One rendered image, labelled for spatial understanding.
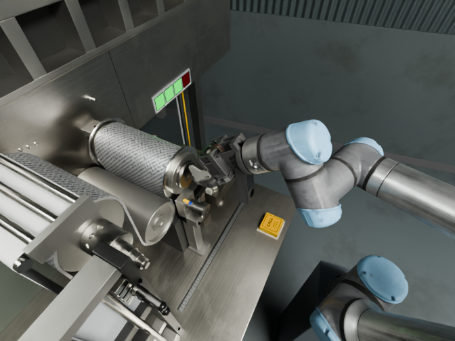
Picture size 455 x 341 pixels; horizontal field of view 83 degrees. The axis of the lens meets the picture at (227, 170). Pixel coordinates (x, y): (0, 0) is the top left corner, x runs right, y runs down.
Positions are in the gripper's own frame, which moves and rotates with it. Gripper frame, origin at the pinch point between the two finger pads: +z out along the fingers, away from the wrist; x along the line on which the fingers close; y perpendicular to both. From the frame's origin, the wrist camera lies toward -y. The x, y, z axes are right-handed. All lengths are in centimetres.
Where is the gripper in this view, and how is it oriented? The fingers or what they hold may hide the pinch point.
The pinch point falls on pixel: (200, 176)
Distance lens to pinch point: 68.1
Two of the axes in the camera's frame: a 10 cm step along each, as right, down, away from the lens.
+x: -4.7, 6.7, -5.7
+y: -5.7, -7.3, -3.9
